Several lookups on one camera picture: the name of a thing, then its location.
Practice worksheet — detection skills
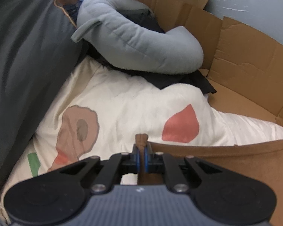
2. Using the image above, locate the dark grey pillow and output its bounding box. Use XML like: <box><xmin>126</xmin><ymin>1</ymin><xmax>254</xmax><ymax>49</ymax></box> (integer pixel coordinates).
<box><xmin>0</xmin><ymin>0</ymin><xmax>86</xmax><ymax>196</ymax></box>

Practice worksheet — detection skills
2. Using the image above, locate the brown printed t-shirt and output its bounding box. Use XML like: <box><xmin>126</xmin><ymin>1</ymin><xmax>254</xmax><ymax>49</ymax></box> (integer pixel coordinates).
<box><xmin>135</xmin><ymin>134</ymin><xmax>283</xmax><ymax>226</ymax></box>

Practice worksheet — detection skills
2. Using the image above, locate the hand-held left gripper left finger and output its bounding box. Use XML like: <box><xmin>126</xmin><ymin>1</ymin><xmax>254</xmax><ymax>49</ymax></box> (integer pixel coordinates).
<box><xmin>59</xmin><ymin>144</ymin><xmax>140</xmax><ymax>193</ymax></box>

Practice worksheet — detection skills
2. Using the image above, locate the flattened cardboard sheet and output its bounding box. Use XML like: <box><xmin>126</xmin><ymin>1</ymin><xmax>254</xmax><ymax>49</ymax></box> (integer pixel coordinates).
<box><xmin>125</xmin><ymin>0</ymin><xmax>283</xmax><ymax>133</ymax></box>

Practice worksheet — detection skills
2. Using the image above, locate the grey curved neck pillow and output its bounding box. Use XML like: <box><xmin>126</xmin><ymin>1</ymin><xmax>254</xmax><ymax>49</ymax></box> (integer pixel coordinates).
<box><xmin>71</xmin><ymin>0</ymin><xmax>205</xmax><ymax>75</ymax></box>

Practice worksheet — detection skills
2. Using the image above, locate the cream bear print blanket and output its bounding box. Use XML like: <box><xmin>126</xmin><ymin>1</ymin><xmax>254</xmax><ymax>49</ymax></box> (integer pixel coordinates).
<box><xmin>0</xmin><ymin>56</ymin><xmax>283</xmax><ymax>224</ymax></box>

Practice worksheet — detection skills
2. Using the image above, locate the black cloth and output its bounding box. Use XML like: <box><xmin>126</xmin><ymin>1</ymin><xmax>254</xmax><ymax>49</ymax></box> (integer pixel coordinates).
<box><xmin>84</xmin><ymin>8</ymin><xmax>218</xmax><ymax>95</ymax></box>

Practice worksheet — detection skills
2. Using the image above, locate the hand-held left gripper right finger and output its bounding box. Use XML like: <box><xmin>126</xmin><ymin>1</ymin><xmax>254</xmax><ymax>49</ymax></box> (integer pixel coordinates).
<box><xmin>144</xmin><ymin>144</ymin><xmax>223</xmax><ymax>193</ymax></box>

